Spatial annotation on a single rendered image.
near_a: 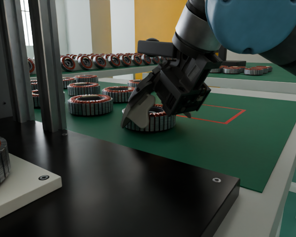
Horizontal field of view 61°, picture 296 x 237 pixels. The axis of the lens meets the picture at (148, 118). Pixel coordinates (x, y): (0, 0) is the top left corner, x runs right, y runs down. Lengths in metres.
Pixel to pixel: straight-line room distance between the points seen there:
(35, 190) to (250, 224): 0.20
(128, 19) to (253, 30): 6.47
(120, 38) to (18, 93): 6.37
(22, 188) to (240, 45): 0.24
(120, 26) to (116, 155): 6.55
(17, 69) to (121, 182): 0.33
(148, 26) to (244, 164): 3.74
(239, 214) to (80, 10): 4.15
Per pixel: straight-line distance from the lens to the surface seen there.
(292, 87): 1.41
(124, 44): 6.74
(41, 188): 0.27
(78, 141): 0.40
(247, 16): 0.24
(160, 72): 0.43
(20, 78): 0.54
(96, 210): 0.24
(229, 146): 0.44
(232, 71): 1.72
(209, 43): 0.38
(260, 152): 0.43
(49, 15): 0.45
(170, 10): 3.85
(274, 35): 0.26
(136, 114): 0.46
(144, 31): 4.07
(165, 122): 0.48
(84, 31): 4.24
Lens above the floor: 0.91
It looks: 16 degrees down
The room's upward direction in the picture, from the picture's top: straight up
